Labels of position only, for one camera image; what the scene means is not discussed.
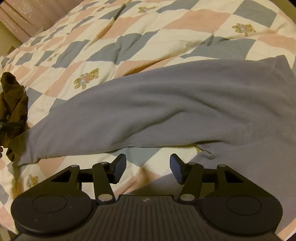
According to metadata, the grey-purple garment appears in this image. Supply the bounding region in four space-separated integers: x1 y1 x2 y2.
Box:
10 55 295 228

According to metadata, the dark clothes pile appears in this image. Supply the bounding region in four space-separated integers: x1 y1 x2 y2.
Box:
1 72 29 161

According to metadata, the checkered patchwork quilt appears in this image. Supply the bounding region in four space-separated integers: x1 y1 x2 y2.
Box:
0 0 296 235

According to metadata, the pink curtain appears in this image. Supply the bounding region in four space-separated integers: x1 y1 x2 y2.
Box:
1 0 82 43

